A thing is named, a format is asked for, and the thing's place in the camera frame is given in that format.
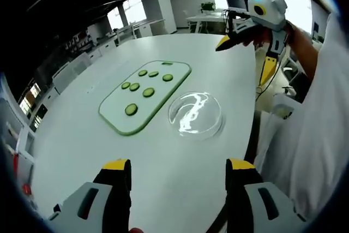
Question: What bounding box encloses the clear glass bowl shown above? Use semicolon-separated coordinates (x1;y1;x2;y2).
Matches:
168;91;223;138

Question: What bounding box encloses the white green-rimmed cutting board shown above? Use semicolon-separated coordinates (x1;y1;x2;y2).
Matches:
98;60;192;137

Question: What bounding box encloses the row of white cabinets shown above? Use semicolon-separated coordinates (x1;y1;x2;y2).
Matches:
51;36;121;94

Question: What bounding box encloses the clear glass petri dish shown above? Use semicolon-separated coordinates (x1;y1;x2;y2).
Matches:
168;91;226;141

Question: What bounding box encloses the person in white shirt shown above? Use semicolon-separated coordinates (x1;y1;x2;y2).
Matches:
252;11;349;224

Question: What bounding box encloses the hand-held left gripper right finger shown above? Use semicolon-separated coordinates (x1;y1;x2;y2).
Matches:
225;158;309;233

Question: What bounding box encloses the person's right hand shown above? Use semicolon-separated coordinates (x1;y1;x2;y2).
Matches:
242;27;273;50

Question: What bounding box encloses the group of cucumber slices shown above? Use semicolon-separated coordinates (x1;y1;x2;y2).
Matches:
121;69;174;117

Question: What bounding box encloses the white office desk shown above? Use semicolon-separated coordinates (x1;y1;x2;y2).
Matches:
186;11;233;34

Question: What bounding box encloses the thin gripper cable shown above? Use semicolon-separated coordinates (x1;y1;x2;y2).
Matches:
255;61;282;101

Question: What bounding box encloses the green potted plant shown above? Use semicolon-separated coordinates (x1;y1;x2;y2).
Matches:
201;1;216;13

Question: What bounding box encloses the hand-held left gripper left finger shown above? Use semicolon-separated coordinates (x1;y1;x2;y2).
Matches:
47;158;133;233

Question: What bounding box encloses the dark office chair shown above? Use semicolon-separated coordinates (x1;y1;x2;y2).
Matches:
282;57;310;100

